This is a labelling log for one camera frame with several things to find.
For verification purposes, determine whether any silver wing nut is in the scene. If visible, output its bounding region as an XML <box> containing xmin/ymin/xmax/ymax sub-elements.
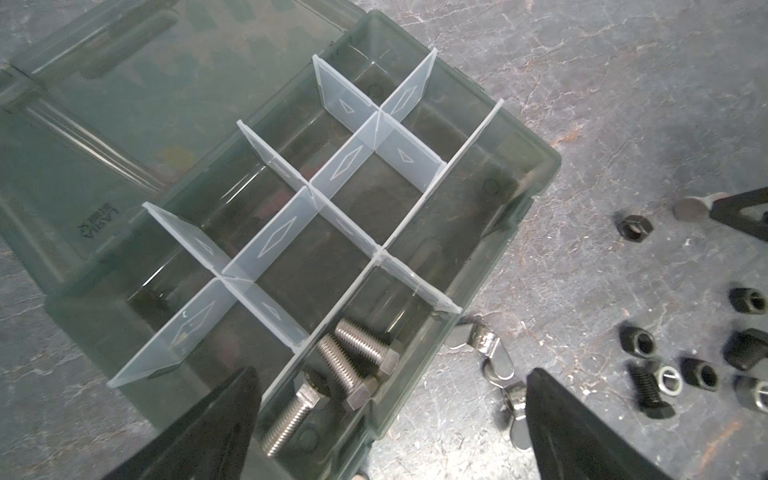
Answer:
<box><xmin>444</xmin><ymin>323</ymin><xmax>515</xmax><ymax>388</ymax></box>
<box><xmin>502</xmin><ymin>382</ymin><xmax>532</xmax><ymax>451</ymax></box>

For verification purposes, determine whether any silver hex nut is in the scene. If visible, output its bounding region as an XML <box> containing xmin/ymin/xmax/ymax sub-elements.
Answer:
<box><xmin>647</xmin><ymin>360</ymin><xmax>684</xmax><ymax>397</ymax></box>

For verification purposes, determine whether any silver hex bolt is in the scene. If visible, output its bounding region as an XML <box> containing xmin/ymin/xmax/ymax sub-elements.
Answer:
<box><xmin>673</xmin><ymin>192</ymin><xmax>729</xmax><ymax>222</ymax></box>
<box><xmin>316</xmin><ymin>334</ymin><xmax>379</xmax><ymax>412</ymax></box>
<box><xmin>262</xmin><ymin>380</ymin><xmax>330</xmax><ymax>458</ymax></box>
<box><xmin>334</xmin><ymin>318</ymin><xmax>400</xmax><ymax>379</ymax></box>

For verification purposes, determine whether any black socket screw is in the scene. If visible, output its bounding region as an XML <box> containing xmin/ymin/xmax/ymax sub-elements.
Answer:
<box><xmin>729</xmin><ymin>287</ymin><xmax>767</xmax><ymax>315</ymax></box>

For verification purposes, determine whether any grey plastic organizer box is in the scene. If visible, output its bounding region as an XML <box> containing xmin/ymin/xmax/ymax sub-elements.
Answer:
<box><xmin>1</xmin><ymin>1</ymin><xmax>561</xmax><ymax>479</ymax></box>

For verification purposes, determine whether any black bolt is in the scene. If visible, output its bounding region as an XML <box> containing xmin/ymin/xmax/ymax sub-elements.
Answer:
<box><xmin>628</xmin><ymin>364</ymin><xmax>675</xmax><ymax>420</ymax></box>

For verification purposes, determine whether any black hex nut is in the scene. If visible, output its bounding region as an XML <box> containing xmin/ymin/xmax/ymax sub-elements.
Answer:
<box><xmin>617</xmin><ymin>215</ymin><xmax>654</xmax><ymax>243</ymax></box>
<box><xmin>619</xmin><ymin>325</ymin><xmax>656</xmax><ymax>358</ymax></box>

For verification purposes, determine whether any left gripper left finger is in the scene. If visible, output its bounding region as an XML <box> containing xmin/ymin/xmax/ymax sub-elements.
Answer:
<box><xmin>105</xmin><ymin>367</ymin><xmax>261</xmax><ymax>479</ymax></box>

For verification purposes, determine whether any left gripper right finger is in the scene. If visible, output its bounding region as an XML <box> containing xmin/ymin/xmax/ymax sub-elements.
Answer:
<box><xmin>525</xmin><ymin>368</ymin><xmax>668</xmax><ymax>479</ymax></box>

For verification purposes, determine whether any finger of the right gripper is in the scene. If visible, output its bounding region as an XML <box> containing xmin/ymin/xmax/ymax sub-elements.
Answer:
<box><xmin>709</xmin><ymin>187</ymin><xmax>768</xmax><ymax>242</ymax></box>

